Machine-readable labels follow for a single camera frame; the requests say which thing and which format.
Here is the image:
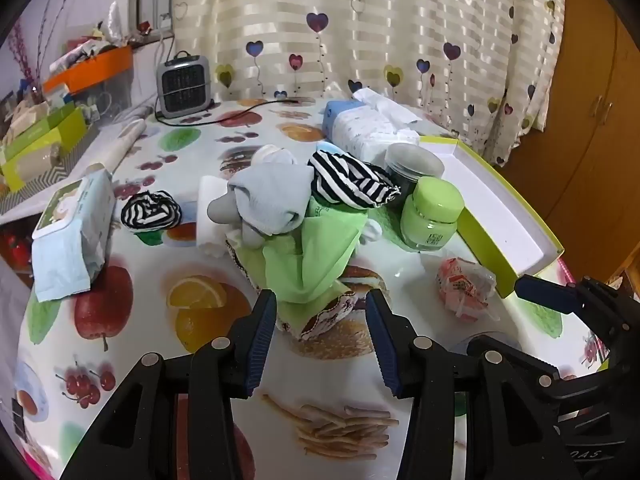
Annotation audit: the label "heart print striped curtain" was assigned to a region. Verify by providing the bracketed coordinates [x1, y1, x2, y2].
[172, 0, 568, 166]

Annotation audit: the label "small striped sock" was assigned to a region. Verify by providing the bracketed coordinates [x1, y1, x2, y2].
[120, 190, 185, 233]

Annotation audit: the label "green towel with white patches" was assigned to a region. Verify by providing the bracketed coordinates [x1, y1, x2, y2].
[305, 195, 383, 246]

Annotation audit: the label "grey chevron patterned box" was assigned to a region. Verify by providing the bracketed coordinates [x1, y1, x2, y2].
[0, 125, 101, 216]

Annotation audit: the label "dark lidded jar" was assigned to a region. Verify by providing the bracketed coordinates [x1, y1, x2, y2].
[384, 142, 445, 206]

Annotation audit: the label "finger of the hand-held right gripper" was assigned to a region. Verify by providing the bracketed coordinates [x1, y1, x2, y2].
[452, 334, 566, 396]
[514, 274, 640, 361]

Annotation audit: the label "white sock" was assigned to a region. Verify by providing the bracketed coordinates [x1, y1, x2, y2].
[250, 144, 296, 167]

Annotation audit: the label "green plastic jar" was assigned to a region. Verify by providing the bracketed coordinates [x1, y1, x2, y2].
[400, 176, 465, 252]

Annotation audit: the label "wet wipes pack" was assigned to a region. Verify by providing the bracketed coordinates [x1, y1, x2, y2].
[31, 169, 117, 303]

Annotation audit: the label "dark green cardboard box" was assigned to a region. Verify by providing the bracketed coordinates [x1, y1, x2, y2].
[5, 102, 76, 141]

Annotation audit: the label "blue white tissue pack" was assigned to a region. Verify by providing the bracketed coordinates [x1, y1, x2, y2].
[322, 87, 423, 161]

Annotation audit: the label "orange lid storage box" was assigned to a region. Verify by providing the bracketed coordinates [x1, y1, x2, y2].
[42, 45, 135, 111]

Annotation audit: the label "brown patterned cloth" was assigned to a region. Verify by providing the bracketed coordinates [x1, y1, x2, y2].
[225, 230, 388, 343]

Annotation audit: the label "light grey sock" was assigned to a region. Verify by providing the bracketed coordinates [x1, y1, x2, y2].
[207, 162, 316, 246]

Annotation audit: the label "large striped sock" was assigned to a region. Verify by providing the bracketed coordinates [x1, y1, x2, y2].
[307, 150, 402, 209]

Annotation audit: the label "wooden wardrobe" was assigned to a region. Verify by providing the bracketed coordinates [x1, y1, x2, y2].
[492, 0, 640, 286]

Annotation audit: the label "purple decorative twigs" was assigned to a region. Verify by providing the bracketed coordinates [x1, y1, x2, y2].
[7, 0, 101, 106]

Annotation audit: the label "white rolled sheet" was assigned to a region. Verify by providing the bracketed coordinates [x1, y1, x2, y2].
[87, 117, 148, 173]

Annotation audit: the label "silver foil bag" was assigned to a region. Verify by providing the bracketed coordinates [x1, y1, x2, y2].
[102, 2, 125, 43]

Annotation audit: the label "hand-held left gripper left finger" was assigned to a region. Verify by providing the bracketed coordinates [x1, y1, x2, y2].
[60, 289, 278, 480]

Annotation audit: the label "white box with green rim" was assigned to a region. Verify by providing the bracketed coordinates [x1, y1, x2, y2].
[417, 135, 566, 298]

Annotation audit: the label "red white snack packet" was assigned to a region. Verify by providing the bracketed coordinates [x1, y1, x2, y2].
[435, 256, 498, 323]

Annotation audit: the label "white towel roll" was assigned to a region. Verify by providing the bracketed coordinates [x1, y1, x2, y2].
[196, 175, 241, 258]

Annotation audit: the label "lime green cardboard box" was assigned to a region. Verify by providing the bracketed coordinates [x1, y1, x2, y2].
[0, 110, 87, 191]

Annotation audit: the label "grey space heater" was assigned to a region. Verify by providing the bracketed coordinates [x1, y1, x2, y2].
[156, 51, 212, 120]

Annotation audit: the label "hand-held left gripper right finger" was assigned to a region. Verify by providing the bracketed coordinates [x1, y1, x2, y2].
[364, 290, 583, 480]

